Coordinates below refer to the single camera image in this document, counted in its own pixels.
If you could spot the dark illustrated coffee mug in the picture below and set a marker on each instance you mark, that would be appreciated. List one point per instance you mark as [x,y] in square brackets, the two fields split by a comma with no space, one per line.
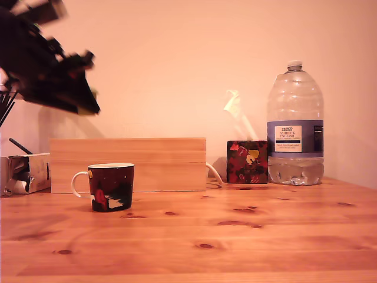
[113,188]

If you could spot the thin black rod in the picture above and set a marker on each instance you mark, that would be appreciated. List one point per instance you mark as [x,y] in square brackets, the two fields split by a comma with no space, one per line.
[4,101]
[8,107]

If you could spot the black stick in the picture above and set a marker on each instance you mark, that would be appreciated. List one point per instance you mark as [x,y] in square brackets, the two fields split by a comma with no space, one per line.
[20,146]

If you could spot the long light wooden box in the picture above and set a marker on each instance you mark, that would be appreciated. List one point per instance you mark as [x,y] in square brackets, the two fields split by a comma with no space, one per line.
[132,156]

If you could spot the torn white cardboard box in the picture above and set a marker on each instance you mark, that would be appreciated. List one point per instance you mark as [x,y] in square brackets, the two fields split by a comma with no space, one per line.
[35,174]

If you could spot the white tissue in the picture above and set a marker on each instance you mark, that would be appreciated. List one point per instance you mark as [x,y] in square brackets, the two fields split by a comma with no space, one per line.
[238,112]

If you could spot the floral tissue box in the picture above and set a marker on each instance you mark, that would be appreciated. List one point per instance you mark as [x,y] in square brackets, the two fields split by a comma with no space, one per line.
[247,162]

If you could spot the large clear water bottle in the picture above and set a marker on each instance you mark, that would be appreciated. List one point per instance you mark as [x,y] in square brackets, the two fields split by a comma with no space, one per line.
[294,103]

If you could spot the grey camera box with bracket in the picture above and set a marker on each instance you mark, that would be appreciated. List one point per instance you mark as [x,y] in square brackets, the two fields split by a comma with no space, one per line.
[44,10]

